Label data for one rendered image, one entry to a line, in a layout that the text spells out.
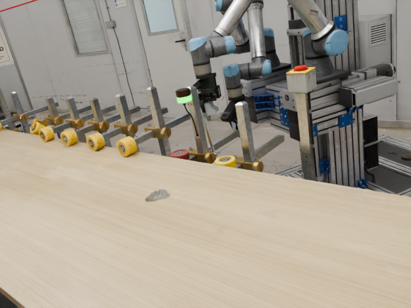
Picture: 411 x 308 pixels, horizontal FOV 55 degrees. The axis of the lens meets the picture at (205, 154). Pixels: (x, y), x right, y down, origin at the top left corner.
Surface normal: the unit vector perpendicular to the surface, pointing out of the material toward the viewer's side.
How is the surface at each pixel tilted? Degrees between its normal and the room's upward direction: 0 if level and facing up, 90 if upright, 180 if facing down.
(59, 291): 0
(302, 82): 90
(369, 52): 90
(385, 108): 90
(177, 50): 90
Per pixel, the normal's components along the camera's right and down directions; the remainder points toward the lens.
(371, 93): 0.37, 0.27
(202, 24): -0.60, 0.39
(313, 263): -0.18, -0.92
